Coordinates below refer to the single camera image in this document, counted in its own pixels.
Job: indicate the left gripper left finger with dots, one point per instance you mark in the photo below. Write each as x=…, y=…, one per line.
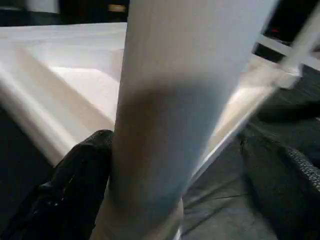
x=70, y=190

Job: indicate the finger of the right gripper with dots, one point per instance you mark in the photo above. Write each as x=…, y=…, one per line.
x=287, y=112

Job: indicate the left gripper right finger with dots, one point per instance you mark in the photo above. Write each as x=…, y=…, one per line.
x=282, y=190

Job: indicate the white plastic table leg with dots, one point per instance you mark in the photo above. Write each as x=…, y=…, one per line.
x=175, y=100
x=303, y=32

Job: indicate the white plastic table top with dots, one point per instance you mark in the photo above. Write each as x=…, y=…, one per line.
x=62, y=87

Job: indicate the flat white board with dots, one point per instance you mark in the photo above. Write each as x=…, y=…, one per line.
x=275, y=45

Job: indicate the black bar with red light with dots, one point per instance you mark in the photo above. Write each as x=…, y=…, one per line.
x=274, y=31

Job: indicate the black box with gold label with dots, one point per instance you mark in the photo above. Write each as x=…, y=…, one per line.
x=95, y=12

